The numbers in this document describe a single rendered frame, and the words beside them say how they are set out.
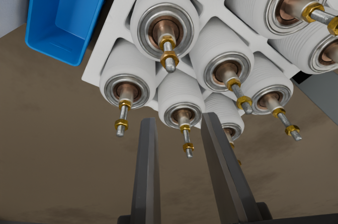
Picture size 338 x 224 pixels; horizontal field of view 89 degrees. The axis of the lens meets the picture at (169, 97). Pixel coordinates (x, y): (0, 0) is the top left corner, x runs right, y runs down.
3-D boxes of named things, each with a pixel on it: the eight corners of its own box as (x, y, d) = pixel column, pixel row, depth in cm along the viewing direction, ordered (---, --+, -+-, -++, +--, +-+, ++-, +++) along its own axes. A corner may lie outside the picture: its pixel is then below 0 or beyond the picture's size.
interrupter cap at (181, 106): (156, 109, 33) (156, 112, 32) (193, 94, 31) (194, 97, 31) (173, 131, 38) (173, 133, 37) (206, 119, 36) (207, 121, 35)
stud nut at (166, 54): (166, 46, 17) (167, 50, 17) (181, 54, 18) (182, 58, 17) (157, 62, 18) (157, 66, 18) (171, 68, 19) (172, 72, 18)
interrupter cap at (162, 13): (143, -8, 20) (143, -6, 20) (202, 12, 22) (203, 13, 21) (133, 51, 25) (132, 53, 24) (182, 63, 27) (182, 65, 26)
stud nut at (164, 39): (164, 32, 20) (165, 35, 19) (177, 39, 21) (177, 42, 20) (157, 46, 21) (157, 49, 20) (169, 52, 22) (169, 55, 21)
